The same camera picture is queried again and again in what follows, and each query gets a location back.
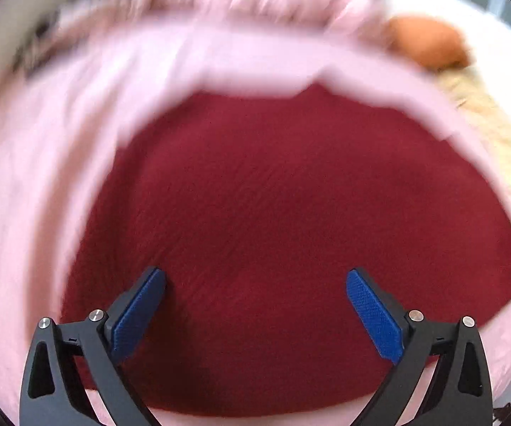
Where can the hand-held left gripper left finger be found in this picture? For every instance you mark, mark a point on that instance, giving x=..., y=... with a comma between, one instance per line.
x=138, y=315

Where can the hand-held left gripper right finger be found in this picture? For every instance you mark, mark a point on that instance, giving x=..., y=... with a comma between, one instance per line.
x=375, y=315

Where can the dark red knit sweater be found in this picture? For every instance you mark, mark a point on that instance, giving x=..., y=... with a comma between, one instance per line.
x=282, y=230

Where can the pink bed sheet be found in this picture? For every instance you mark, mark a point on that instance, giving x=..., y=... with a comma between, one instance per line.
x=25, y=186

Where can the yellow cloth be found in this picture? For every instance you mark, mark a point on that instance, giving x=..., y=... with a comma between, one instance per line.
x=490, y=124

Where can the orange pillow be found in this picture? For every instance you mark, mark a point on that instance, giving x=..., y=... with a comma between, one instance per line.
x=428, y=42

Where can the pink padded quilt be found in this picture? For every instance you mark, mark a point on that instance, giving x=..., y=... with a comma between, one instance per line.
x=255, y=0

